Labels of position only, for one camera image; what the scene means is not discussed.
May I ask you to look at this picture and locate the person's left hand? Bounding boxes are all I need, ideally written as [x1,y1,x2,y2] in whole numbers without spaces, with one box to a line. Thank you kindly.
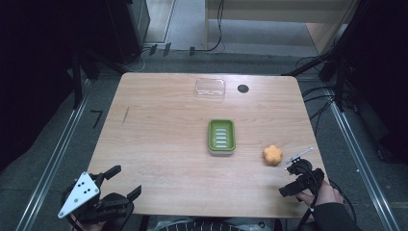
[69,215,109,231]

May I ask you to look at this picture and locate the black hanging cable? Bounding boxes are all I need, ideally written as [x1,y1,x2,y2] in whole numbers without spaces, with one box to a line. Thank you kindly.
[193,0,226,54]

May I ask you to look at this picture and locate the person's right hand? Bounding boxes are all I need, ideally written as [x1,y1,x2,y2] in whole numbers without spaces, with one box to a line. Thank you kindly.
[294,179,344,209]

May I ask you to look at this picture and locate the black metal stand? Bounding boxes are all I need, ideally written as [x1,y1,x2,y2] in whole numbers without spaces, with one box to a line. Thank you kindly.
[67,47,129,111]

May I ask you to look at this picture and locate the white floor cable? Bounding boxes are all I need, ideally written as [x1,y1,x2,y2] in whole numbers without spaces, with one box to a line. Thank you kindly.
[123,47,152,73]

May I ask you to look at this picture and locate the beige wooden furniture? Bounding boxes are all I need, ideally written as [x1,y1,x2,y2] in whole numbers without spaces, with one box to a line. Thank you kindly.
[204,0,361,56]

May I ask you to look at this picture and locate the clear plastic container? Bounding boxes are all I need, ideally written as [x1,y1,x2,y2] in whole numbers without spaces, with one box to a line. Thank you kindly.
[194,77,227,99]

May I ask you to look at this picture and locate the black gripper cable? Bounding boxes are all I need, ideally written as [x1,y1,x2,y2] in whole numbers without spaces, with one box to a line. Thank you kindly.
[293,163,322,231]

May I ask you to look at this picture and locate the dark curtain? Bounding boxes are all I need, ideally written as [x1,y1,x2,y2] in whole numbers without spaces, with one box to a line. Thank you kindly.
[0,0,114,172]
[344,0,408,163]

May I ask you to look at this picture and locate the green soap dish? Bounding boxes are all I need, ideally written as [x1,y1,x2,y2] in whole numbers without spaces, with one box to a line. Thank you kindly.
[207,118,237,157]

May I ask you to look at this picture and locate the orange flower-shaped soap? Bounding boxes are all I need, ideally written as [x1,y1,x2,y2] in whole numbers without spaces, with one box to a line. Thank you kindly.
[262,144,284,167]

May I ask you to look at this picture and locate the black tripod stand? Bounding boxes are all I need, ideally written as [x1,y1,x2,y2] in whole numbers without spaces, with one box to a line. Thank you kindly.
[281,18,359,113]

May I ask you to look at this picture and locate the black floor cables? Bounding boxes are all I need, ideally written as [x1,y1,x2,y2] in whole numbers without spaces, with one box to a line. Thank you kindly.
[300,55,341,136]

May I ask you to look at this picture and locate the metal floor rail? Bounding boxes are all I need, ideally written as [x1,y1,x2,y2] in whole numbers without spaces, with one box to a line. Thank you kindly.
[15,80,93,231]
[326,90,402,231]

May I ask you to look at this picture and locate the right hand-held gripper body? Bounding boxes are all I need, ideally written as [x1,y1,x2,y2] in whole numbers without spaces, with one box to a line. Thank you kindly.
[284,146,325,197]

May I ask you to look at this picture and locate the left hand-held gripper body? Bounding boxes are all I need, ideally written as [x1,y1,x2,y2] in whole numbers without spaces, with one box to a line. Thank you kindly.
[57,171,136,225]

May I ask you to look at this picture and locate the black cabinet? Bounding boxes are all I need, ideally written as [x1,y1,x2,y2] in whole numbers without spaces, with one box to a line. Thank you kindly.
[105,0,152,64]

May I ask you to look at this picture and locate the thin black cable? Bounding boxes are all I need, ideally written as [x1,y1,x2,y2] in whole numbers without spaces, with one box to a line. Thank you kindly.
[329,178,358,224]

